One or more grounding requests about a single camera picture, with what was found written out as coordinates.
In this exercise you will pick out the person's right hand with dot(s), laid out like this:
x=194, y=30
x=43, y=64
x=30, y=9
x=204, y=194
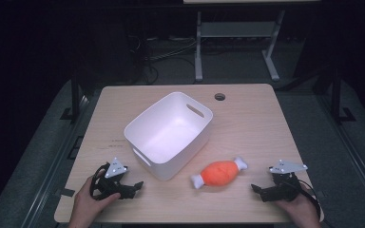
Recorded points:
x=299, y=210

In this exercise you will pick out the orange plush meat toy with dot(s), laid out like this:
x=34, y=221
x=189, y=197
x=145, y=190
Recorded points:
x=219, y=173

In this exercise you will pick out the aluminium frame rail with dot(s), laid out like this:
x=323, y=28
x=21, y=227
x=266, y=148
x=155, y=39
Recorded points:
x=55, y=164
x=353, y=148

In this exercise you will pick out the black metal post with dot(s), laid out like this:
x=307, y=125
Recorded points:
x=336, y=95
x=75, y=95

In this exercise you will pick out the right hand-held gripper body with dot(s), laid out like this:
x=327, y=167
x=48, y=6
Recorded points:
x=285, y=183

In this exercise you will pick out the person's left hand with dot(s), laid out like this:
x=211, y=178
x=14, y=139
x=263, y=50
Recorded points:
x=87, y=202

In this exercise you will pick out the grey metal table frame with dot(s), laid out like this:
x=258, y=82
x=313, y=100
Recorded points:
x=237, y=29

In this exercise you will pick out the white plastic basket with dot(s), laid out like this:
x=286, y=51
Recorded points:
x=168, y=136

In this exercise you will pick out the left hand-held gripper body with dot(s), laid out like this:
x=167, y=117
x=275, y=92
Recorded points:
x=115, y=168

